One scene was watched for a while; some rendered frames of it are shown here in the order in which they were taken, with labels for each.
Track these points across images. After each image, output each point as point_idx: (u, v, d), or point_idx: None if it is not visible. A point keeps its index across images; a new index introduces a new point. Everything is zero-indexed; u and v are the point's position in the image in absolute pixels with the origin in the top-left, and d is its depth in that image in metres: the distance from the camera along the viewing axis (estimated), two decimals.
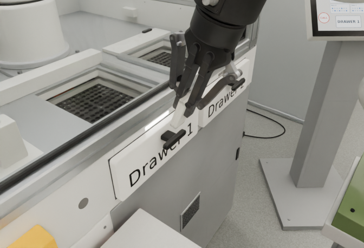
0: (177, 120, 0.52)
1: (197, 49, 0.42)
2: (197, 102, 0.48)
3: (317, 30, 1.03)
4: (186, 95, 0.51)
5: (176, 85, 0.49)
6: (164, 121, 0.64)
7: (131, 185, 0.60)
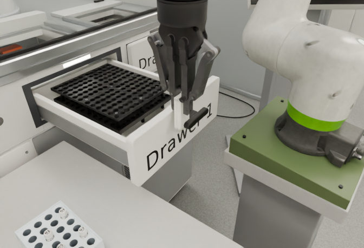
0: (179, 121, 0.52)
1: (171, 39, 0.44)
2: (190, 94, 0.48)
3: None
4: (181, 93, 0.51)
5: (168, 85, 0.51)
6: None
7: (149, 168, 0.53)
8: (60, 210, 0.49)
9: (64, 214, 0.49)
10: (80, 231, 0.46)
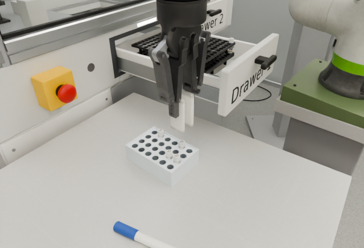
0: (193, 115, 0.53)
1: (188, 40, 0.43)
2: (196, 83, 0.52)
3: None
4: (175, 97, 0.50)
5: (172, 96, 0.47)
6: (256, 46, 0.67)
7: (232, 102, 0.63)
8: (158, 130, 0.60)
9: (162, 134, 0.59)
10: (181, 142, 0.56)
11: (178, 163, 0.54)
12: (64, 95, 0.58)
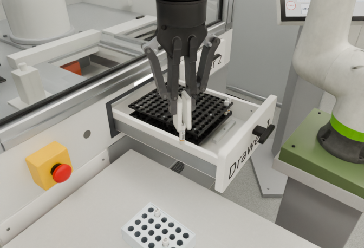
0: (189, 119, 0.52)
1: (181, 41, 0.43)
2: (197, 87, 0.50)
3: (285, 16, 1.21)
4: (176, 95, 0.51)
5: (167, 92, 0.48)
6: (254, 116, 0.67)
7: (229, 177, 0.62)
8: (155, 210, 0.59)
9: (158, 213, 0.59)
10: (225, 100, 0.76)
11: (182, 132, 0.54)
12: (59, 177, 0.57)
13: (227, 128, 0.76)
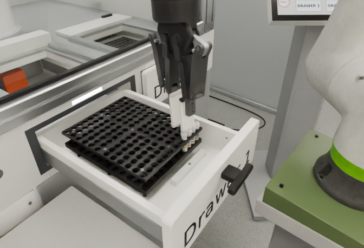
0: (181, 122, 0.51)
1: (165, 37, 0.45)
2: (190, 94, 0.48)
3: (277, 14, 1.02)
4: (177, 91, 0.52)
5: (164, 83, 0.52)
6: (224, 151, 0.48)
7: (186, 245, 0.43)
8: None
9: (181, 134, 0.55)
10: None
11: None
12: None
13: (193, 162, 0.57)
